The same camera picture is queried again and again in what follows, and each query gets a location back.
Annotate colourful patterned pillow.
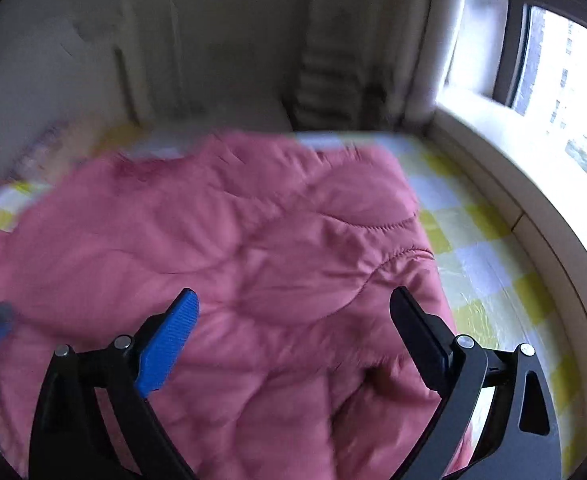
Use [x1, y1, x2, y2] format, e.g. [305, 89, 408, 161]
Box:
[5, 116, 108, 184]

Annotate striped grey curtain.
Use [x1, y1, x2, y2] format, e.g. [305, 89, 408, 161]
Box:
[284, 0, 407, 131]

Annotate window with dark frame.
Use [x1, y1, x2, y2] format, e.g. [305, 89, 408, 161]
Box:
[443, 0, 587, 212]

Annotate white window sill ledge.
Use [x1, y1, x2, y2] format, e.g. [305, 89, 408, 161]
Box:
[425, 102, 587, 461]

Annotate yellow white checkered bedsheet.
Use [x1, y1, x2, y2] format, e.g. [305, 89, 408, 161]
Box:
[0, 129, 587, 476]

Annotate pink quilted down jacket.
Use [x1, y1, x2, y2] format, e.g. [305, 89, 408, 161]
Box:
[0, 130, 475, 480]

